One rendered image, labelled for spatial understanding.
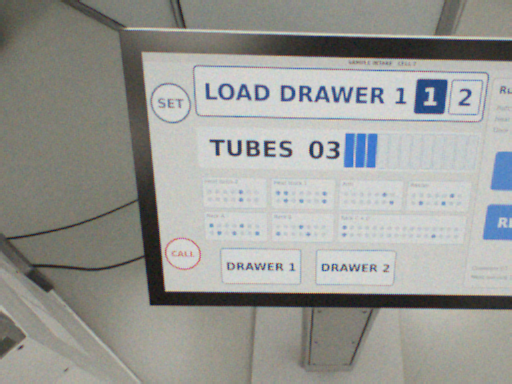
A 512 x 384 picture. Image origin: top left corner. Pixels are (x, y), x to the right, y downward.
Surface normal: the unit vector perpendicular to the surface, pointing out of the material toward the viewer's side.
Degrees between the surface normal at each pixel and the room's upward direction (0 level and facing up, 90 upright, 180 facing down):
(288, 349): 5
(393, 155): 50
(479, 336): 0
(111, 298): 0
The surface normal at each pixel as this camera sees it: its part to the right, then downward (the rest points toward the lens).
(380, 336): 0.12, -0.49
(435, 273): 0.02, 0.35
